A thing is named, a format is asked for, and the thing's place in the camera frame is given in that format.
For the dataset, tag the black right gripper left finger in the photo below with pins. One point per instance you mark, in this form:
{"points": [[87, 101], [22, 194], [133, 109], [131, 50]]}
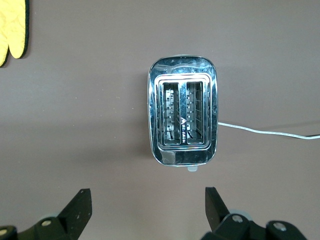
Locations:
{"points": [[75, 212]]}

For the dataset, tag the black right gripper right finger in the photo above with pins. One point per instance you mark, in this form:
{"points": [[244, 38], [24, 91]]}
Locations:
{"points": [[217, 212]]}

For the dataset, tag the chrome and beige toaster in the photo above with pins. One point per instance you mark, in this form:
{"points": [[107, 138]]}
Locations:
{"points": [[182, 65]]}

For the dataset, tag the yellow quilted oven mitt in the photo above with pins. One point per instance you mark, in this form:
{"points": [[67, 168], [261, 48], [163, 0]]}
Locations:
{"points": [[15, 25]]}

